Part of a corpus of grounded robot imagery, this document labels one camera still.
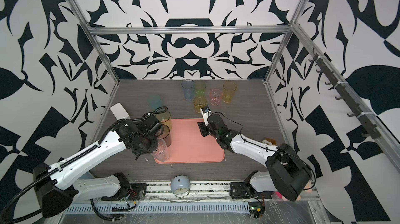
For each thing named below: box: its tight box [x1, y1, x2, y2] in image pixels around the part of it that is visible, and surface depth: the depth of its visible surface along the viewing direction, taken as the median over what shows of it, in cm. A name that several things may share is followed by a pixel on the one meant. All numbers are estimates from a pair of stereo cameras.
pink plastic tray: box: [154, 118, 225, 164], surface depth 87 cm
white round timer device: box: [170, 175, 191, 198], surface depth 72 cm
